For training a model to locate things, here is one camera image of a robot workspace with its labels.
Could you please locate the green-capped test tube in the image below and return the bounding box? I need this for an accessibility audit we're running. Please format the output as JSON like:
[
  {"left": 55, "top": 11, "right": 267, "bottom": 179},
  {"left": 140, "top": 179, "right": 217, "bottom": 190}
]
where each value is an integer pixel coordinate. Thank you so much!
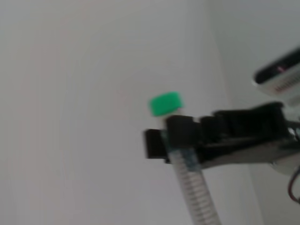
[{"left": 149, "top": 91, "right": 222, "bottom": 225}]

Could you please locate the red right gripper cable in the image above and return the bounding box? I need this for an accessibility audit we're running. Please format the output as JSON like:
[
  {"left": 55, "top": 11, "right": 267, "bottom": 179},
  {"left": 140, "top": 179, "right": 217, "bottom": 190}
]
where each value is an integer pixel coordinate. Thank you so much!
[{"left": 287, "top": 164, "right": 300, "bottom": 203}]

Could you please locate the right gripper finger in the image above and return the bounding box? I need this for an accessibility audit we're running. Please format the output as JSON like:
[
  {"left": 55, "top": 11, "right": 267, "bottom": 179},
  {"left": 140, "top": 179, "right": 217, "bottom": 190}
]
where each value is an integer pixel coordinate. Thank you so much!
[{"left": 143, "top": 128, "right": 168, "bottom": 160}]

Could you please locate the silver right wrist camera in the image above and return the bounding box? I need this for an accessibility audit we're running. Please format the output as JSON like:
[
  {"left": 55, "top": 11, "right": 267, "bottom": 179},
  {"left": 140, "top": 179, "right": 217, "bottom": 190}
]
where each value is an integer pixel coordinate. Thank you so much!
[{"left": 252, "top": 46, "right": 300, "bottom": 106}]

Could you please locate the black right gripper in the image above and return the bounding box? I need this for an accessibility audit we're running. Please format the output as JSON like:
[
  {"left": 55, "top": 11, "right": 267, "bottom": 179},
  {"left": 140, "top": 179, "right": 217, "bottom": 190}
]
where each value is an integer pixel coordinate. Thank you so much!
[{"left": 165, "top": 101, "right": 300, "bottom": 171}]

